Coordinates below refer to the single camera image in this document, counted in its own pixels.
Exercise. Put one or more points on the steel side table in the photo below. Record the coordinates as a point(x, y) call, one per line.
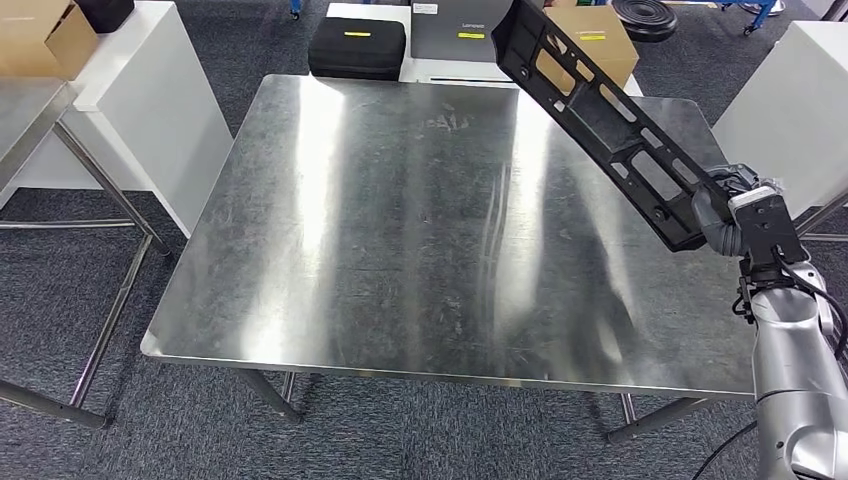
point(825, 212)
point(26, 112)

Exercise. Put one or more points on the cardboard box yellow label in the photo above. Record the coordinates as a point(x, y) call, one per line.
point(609, 40)

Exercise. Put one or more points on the grey laptop box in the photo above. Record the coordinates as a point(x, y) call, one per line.
point(450, 40)

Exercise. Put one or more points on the black pouch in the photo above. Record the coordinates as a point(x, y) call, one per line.
point(106, 13)

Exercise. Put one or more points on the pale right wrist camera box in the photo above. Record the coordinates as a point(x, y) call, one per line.
point(768, 225)

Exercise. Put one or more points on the blue metal rack leg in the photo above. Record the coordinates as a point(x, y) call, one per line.
point(295, 8)
point(755, 12)

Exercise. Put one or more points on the black zip case yellow label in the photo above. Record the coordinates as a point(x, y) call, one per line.
point(358, 56)

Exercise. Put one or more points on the long black plastic panel part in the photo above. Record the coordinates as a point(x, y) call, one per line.
point(599, 122)

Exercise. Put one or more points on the black ribbed round disc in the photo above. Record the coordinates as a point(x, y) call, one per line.
point(646, 16)

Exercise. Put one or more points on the steel workbench table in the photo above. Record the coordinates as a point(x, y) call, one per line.
point(397, 232)

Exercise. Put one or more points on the plain cardboard box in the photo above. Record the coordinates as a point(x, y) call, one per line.
point(33, 40)

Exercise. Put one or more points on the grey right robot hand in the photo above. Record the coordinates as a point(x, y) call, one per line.
point(715, 225)

